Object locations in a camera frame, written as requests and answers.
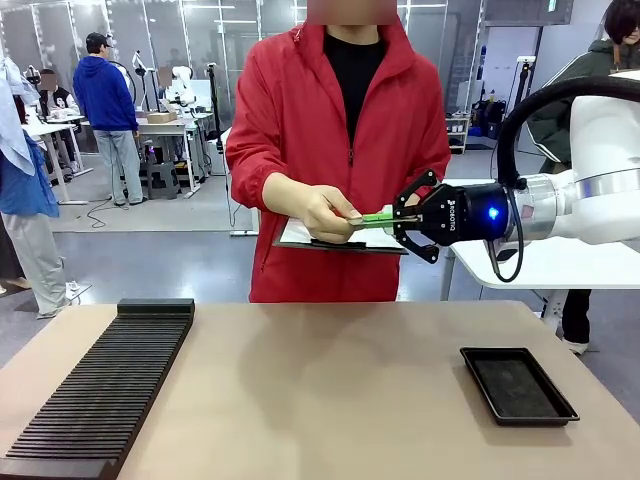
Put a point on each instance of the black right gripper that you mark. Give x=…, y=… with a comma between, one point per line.
x=465, y=215

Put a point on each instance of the clipboard with paper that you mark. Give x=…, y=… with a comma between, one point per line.
x=320, y=242

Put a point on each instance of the person's left forearm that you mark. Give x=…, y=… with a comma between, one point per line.
x=435, y=160

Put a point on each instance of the person's right forearm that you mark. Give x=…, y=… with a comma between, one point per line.
x=272, y=185

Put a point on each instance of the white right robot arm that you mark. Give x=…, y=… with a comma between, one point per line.
x=595, y=165

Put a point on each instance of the black slotted PCB rack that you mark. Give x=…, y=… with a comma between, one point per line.
x=100, y=390

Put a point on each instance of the person's right hand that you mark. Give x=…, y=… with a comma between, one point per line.
x=327, y=215

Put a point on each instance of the wooden shoe shelf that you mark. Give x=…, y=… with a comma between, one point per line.
x=457, y=135

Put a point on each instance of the person in red jacket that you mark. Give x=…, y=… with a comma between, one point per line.
x=340, y=125

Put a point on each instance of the white side table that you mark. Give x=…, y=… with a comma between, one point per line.
x=550, y=265

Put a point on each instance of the black pole stand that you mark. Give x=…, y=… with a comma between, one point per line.
x=522, y=85

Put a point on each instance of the person in brown apron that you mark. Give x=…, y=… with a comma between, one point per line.
x=555, y=115

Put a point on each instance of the black rectangular tray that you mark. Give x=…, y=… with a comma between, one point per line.
x=517, y=387

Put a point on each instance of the black step stool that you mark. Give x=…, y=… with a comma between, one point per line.
x=162, y=180

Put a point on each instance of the grey workbench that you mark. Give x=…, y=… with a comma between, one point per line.
x=170, y=127

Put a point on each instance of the bulky white background robot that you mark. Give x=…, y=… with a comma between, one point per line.
x=179, y=85

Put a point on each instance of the cardboard box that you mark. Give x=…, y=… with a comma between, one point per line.
x=162, y=117

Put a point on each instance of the slim white background robot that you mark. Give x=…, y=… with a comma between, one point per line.
x=140, y=70

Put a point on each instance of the man in blue hoodie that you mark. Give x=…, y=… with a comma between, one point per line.
x=107, y=110

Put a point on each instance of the white desk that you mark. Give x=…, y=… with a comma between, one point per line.
x=55, y=127

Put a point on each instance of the seated person in varsity jacket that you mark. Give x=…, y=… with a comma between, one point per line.
x=59, y=102

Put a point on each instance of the person in light blue clothes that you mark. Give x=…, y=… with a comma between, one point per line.
x=25, y=200

